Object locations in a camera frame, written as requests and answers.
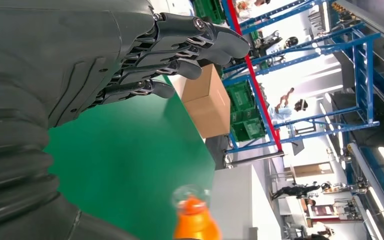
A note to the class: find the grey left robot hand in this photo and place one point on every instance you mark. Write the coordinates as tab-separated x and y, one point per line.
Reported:
62	39

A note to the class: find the green plastic crate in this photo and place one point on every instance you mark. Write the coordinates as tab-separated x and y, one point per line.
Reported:
241	96
250	129
208	10

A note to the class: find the brown cardboard box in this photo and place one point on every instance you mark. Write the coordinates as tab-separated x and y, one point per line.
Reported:
208	112

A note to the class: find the red rack bar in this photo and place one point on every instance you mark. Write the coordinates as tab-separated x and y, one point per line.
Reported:
256	82

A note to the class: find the white cabinet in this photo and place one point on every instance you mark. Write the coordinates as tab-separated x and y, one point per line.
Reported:
241	205

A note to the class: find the brown wooden cabinet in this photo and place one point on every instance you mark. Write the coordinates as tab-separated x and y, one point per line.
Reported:
311	169

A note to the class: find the blue overhead beam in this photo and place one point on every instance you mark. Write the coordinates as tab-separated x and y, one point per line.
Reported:
382	179

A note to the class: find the grey metal post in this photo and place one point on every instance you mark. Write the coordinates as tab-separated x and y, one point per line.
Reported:
255	158

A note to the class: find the blue metal rack frame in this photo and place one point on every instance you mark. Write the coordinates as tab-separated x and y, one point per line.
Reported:
370	82

